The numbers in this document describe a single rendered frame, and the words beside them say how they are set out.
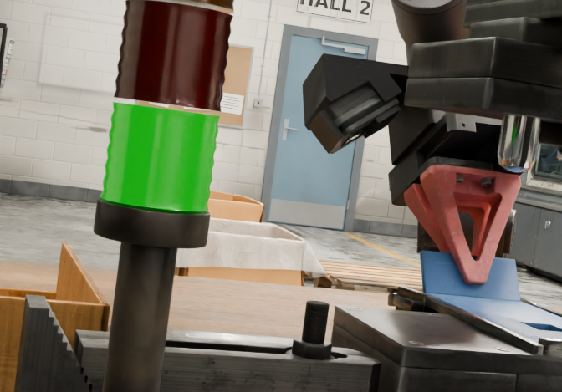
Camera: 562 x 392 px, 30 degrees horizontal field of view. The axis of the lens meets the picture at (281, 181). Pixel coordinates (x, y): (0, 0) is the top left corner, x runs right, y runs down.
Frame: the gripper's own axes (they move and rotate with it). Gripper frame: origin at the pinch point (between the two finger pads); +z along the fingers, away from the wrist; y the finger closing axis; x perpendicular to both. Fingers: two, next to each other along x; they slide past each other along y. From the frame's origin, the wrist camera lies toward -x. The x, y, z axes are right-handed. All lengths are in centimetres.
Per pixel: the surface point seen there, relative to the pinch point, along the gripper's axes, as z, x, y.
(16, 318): 5.3, -29.2, 0.7
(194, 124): 6.7, -25.9, 27.8
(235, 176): -473, 266, -947
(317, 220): -435, 365, -958
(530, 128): -0.8, -6.1, 18.0
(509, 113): -1.2, -7.5, 18.6
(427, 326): 6.6, -7.7, 8.0
